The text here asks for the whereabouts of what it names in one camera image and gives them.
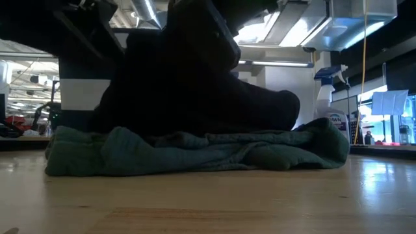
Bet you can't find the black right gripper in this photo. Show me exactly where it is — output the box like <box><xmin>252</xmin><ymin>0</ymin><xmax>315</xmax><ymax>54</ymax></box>
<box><xmin>165</xmin><ymin>0</ymin><xmax>242</xmax><ymax>73</ymax></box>

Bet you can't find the smooth round silver duct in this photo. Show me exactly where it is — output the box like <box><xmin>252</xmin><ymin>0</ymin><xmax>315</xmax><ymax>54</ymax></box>
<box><xmin>131</xmin><ymin>0</ymin><xmax>163</xmax><ymax>31</ymax></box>

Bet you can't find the clear spray bottle blue trigger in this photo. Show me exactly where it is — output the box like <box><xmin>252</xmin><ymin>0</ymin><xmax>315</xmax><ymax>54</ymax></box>
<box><xmin>313</xmin><ymin>64</ymin><xmax>351</xmax><ymax>144</ymax></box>

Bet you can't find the navy white-striped fabric bin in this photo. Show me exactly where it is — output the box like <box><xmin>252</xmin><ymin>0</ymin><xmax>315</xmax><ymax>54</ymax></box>
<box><xmin>59</xmin><ymin>61</ymin><xmax>113</xmax><ymax>133</ymax></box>

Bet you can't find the red background object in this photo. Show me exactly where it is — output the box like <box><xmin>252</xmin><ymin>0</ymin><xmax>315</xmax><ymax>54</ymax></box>
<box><xmin>5</xmin><ymin>116</ymin><xmax>27</xmax><ymax>131</ymax></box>

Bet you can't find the black metal rig frame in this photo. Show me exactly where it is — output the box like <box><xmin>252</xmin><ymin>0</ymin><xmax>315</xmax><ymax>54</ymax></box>
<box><xmin>50</xmin><ymin>80</ymin><xmax>61</xmax><ymax>105</ymax></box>

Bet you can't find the dark green button shirt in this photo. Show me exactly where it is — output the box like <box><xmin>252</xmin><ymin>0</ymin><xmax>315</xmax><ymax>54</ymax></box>
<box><xmin>44</xmin><ymin>117</ymin><xmax>351</xmax><ymax>177</ymax></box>

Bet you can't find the white hanging sheet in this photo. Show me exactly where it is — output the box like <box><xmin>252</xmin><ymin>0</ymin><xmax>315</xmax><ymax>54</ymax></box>
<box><xmin>371</xmin><ymin>89</ymin><xmax>410</xmax><ymax>116</ymax></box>

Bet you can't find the black garment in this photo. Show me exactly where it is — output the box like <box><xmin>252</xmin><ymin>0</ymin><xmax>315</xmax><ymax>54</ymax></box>
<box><xmin>92</xmin><ymin>29</ymin><xmax>302</xmax><ymax>137</ymax></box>

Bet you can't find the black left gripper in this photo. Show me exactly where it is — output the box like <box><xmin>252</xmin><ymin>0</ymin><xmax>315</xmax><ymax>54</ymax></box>
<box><xmin>0</xmin><ymin>0</ymin><xmax>126</xmax><ymax>81</ymax></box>

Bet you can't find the clear glass jar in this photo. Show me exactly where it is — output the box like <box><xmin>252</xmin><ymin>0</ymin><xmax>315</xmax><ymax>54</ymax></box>
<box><xmin>398</xmin><ymin>125</ymin><xmax>411</xmax><ymax>146</ymax></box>

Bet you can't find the yellow hanging cable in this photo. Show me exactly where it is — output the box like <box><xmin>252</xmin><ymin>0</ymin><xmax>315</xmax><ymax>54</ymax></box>
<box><xmin>353</xmin><ymin>0</ymin><xmax>369</xmax><ymax>146</ymax></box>

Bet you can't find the black looped cable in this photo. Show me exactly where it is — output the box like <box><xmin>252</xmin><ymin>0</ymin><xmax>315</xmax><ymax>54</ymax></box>
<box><xmin>0</xmin><ymin>122</ymin><xmax>23</xmax><ymax>138</ymax></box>

